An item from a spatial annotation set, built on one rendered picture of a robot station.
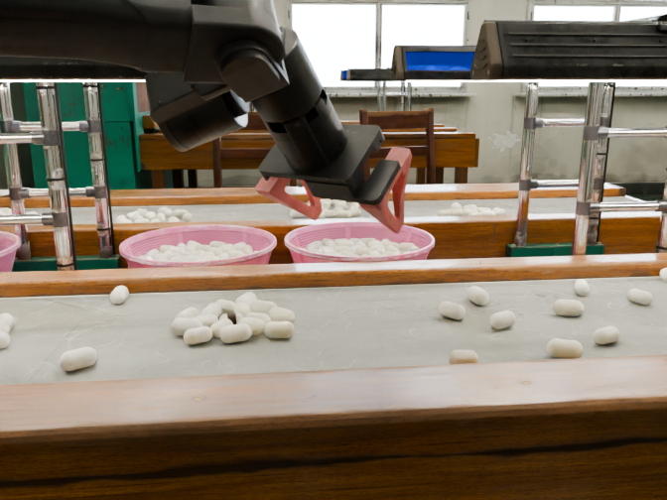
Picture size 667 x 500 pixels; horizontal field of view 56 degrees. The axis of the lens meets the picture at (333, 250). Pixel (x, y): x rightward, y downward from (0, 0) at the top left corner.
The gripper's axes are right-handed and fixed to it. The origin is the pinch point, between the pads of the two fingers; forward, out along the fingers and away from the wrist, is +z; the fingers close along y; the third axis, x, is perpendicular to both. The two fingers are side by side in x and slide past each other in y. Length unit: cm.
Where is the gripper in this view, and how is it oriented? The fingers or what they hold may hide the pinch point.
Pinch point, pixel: (353, 215)
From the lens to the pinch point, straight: 62.0
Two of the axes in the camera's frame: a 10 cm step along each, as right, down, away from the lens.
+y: 8.0, 1.5, -5.7
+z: 3.8, 6.1, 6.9
